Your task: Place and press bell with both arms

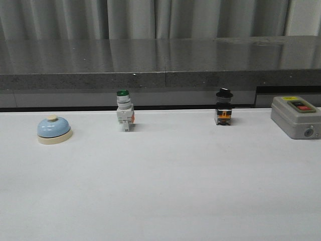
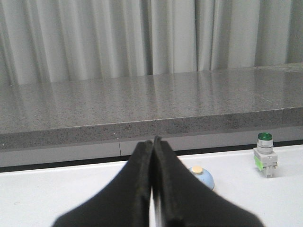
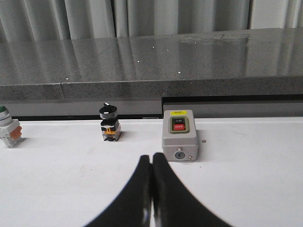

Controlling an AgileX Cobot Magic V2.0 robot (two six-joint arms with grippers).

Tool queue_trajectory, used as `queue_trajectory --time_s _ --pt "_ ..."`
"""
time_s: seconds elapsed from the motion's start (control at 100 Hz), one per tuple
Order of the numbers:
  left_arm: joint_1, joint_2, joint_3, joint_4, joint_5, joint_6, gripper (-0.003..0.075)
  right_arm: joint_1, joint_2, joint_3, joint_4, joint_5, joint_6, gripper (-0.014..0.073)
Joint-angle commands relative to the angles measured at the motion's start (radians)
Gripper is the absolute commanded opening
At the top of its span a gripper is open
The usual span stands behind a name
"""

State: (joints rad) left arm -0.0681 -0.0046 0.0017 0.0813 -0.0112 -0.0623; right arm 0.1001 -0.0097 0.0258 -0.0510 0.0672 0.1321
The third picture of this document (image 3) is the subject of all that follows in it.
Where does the black selector switch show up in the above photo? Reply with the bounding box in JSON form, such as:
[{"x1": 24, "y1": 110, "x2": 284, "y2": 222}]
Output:
[{"x1": 99, "y1": 103, "x2": 121, "y2": 141}]

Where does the grey on-off switch box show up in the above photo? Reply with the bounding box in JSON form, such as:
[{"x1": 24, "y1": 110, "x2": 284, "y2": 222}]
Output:
[{"x1": 162, "y1": 110, "x2": 198, "y2": 162}]

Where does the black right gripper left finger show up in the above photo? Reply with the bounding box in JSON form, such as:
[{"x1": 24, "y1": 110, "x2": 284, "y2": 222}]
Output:
[{"x1": 87, "y1": 155, "x2": 152, "y2": 227}]

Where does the grey curtain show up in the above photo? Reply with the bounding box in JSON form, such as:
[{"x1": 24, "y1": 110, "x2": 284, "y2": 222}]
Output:
[{"x1": 0, "y1": 0, "x2": 303, "y2": 43}]

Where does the grey stone counter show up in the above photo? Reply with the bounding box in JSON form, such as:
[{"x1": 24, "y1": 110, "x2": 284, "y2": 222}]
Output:
[{"x1": 0, "y1": 28, "x2": 303, "y2": 118}]

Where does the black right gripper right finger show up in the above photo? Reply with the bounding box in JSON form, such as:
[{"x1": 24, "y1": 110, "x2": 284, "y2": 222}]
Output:
[{"x1": 152, "y1": 153, "x2": 230, "y2": 227}]

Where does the green pushbutton switch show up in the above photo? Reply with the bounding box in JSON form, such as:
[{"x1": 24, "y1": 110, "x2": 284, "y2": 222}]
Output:
[{"x1": 0, "y1": 106, "x2": 22, "y2": 148}]

